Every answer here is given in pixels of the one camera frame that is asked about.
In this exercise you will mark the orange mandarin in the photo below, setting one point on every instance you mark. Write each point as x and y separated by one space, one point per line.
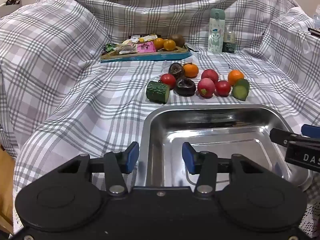
191 70
235 77

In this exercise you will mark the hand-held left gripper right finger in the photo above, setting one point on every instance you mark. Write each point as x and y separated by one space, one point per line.
188 161

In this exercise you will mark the cartoon print water bottle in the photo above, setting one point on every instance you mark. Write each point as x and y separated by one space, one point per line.
216 35

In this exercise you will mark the brown wooden board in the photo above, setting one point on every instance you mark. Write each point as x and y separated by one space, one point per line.
5 185

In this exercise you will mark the white lace cloth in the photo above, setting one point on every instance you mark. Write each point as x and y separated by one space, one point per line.
313 220

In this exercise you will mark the bumpy green cucumber piece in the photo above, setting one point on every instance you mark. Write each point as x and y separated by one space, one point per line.
156 91

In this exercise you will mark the pink snack packet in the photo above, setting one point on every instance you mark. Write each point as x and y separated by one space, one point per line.
145 47

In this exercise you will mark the green candy wrapper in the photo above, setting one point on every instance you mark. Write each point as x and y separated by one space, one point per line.
109 47

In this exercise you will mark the white snack packets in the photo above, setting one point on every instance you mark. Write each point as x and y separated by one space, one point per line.
126 48

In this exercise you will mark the small green jar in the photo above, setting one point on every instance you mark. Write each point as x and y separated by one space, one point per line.
230 42

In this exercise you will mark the dark floral pouch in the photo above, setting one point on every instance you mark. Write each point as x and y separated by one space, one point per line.
12 0

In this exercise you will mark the blue tin snack tray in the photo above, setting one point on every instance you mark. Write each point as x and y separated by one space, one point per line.
145 56

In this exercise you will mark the grey plaid cloth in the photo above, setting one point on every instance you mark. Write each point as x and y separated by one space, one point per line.
87 105

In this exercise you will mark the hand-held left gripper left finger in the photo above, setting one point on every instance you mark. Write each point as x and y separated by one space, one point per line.
132 158

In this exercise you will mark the small orange cherry tomato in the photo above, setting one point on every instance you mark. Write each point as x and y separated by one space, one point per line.
169 45
158 43

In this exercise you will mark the red tomato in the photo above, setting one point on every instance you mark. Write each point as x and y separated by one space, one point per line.
223 88
168 80

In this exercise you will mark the pink red radish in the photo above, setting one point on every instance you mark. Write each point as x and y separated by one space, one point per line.
206 88
210 75

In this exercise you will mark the smooth green cucumber piece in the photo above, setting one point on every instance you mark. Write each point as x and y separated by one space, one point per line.
240 90

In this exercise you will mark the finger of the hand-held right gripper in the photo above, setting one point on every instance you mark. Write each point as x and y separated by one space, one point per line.
282 136
311 131

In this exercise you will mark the yellow snack packet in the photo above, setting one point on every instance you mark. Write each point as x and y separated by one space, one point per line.
148 38

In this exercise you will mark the brown kiwi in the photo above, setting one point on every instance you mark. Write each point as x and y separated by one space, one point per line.
178 40

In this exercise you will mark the stainless steel tray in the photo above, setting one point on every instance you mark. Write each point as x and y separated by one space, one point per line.
225 150

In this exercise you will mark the black flat device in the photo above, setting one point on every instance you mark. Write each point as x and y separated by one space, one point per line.
314 31

